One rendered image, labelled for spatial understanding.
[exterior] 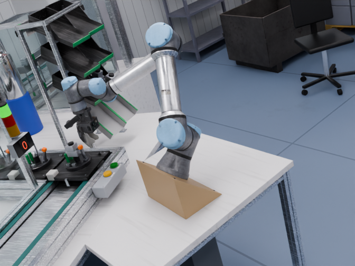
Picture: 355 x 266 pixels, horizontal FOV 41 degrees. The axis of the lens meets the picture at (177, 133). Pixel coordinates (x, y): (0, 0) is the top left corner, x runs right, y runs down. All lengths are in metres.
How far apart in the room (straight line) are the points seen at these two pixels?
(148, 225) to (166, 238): 0.13
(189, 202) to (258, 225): 1.32
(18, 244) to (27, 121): 1.30
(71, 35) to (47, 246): 1.06
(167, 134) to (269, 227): 1.47
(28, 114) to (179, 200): 1.62
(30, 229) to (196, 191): 0.76
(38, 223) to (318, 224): 1.76
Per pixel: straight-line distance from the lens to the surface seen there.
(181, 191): 1.91
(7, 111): 2.22
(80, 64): 2.52
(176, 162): 2.02
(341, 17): 6.18
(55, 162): 2.56
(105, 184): 2.20
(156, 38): 2.00
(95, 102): 2.46
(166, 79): 1.96
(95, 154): 2.47
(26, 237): 2.17
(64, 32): 2.50
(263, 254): 3.01
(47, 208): 2.30
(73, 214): 2.12
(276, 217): 3.26
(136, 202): 2.18
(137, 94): 3.96
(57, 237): 2.05
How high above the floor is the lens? 2.04
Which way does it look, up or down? 26 degrees down
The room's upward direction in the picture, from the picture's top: 16 degrees counter-clockwise
